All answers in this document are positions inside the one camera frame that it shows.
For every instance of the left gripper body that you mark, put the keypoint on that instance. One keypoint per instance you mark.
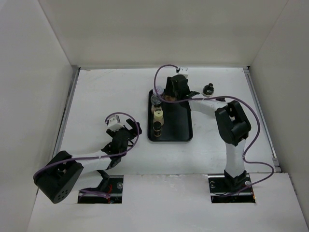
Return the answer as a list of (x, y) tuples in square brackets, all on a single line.
[(133, 132)]

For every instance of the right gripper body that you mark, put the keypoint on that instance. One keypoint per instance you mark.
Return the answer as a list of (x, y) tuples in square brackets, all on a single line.
[(173, 93)]

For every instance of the pink cap spice shaker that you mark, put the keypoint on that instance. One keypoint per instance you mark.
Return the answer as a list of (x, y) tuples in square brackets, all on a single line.
[(169, 98)]

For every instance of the clear cap salt grinder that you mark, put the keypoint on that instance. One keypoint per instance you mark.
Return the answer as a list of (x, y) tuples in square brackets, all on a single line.
[(155, 102)]

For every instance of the yellow cap spice shaker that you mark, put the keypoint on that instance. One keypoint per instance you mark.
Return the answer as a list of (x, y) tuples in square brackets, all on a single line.
[(158, 116)]

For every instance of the black cap brown spice bottle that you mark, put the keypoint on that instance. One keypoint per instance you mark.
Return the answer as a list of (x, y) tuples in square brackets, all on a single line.
[(208, 90)]

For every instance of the small dark pepper bottle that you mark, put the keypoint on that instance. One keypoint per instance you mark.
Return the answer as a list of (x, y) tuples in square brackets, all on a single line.
[(157, 128)]

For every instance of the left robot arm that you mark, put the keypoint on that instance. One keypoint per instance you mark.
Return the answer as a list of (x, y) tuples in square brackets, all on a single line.
[(58, 178)]

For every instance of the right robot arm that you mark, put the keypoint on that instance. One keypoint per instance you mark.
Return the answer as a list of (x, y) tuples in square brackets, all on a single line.
[(232, 123)]

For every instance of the black rectangular tray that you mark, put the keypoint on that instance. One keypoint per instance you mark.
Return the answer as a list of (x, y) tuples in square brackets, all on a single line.
[(177, 123)]

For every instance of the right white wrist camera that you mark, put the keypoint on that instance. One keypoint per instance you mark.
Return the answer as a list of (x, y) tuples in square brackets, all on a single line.
[(182, 71)]

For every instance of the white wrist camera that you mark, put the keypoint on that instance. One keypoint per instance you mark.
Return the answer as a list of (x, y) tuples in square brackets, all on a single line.
[(182, 71), (113, 123)]

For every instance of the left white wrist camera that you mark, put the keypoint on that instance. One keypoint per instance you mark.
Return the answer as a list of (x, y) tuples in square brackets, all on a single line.
[(113, 123)]

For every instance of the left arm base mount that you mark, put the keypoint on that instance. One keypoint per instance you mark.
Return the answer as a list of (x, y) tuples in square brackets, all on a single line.
[(109, 190)]

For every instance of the left aluminium table rail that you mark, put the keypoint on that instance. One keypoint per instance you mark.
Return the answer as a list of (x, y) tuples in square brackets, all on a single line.
[(66, 111)]

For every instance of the aluminium table rail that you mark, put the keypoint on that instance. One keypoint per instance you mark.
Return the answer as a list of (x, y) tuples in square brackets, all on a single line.
[(262, 119), (66, 111)]

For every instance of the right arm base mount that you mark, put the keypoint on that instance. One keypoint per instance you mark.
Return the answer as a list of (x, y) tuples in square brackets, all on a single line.
[(225, 189)]

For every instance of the right aluminium table rail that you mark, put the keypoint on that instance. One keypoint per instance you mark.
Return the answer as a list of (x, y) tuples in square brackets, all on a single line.
[(262, 119)]

